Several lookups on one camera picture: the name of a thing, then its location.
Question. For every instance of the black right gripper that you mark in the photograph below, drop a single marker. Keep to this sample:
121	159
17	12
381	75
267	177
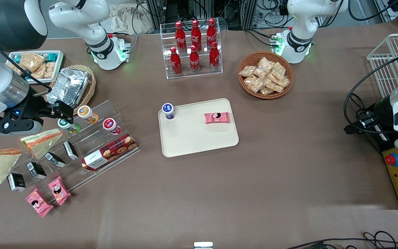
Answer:
32	104

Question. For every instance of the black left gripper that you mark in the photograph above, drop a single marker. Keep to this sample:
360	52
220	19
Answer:
381	108

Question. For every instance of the triangle sandwich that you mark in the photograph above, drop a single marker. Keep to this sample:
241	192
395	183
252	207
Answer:
2	166
41	141

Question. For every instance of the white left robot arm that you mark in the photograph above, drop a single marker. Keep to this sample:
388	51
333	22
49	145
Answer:
302	31

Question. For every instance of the white rectangular snack tray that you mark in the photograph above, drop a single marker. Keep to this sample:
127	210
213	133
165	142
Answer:
60	57

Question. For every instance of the beige plastic tray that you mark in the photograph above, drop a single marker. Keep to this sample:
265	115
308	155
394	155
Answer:
195	136

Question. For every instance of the green lid yoghurt cup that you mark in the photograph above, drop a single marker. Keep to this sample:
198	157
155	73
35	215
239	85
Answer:
68	126

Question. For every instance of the orange lid yoghurt cup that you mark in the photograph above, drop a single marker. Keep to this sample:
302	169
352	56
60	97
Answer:
85	111

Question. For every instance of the silver foil container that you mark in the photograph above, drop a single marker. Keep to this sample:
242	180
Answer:
68	86

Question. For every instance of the oval tan wicker basket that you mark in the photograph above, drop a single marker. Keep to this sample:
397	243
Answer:
90	88

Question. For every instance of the small black carton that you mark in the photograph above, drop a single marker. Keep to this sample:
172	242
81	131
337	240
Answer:
36	170
16	181
55	159
70	150

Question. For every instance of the black equipment base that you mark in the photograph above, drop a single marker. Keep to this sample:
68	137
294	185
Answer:
385	145

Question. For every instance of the clear acrylic stepped display stand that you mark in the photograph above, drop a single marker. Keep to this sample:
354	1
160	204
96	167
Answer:
95	138

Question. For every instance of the clear bag of puffed snack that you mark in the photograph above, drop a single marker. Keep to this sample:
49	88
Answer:
32	61
38	72
49	70

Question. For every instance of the red lid yoghurt cup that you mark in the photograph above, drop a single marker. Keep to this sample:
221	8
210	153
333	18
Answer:
109	124

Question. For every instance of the teal snack packet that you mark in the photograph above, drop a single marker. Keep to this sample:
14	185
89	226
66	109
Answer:
16	58
51	56

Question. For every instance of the red tartan cookie box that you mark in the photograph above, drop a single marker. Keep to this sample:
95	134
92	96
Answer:
111	152

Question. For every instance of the pink snack packet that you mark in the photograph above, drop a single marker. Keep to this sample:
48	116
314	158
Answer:
38	203
59	191
217	118

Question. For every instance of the clear bag of crackers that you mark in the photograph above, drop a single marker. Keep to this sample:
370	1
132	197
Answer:
283	82
247	71
260	73
273	85
266	91
279	70
254	84
265	63

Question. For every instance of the white connector box green light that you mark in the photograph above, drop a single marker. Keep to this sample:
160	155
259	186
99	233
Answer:
123	48
277	43

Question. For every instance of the blue lid yoghurt cup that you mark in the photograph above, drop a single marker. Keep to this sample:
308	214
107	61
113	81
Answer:
168	110

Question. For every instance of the crumpled beige cloth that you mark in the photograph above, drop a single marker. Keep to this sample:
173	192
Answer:
130	19

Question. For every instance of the round brown wicker basket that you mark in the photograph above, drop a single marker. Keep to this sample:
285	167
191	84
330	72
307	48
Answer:
244	88

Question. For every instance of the red cola bottle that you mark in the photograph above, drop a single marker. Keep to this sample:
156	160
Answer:
196	34
194	61
180	36
211	33
214	58
176	64

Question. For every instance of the clear acrylic bottle rack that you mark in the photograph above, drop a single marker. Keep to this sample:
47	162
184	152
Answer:
192	74

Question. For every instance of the small white edge object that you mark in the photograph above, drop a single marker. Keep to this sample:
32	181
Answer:
203	245

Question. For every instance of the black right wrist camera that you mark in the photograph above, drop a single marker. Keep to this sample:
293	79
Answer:
9	127

